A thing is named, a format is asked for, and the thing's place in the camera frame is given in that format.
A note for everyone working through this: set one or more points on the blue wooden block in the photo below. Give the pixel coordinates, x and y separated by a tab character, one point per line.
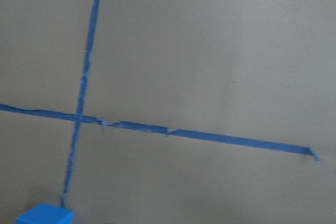
45	214

